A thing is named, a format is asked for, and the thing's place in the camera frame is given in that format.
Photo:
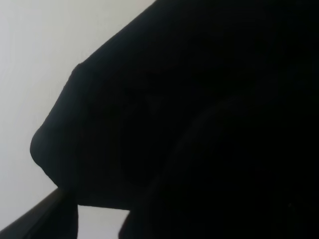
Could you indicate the black printed t-shirt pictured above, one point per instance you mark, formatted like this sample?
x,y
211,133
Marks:
x,y
201,118

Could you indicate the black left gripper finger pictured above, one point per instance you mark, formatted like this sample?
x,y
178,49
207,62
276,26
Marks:
x,y
55,217

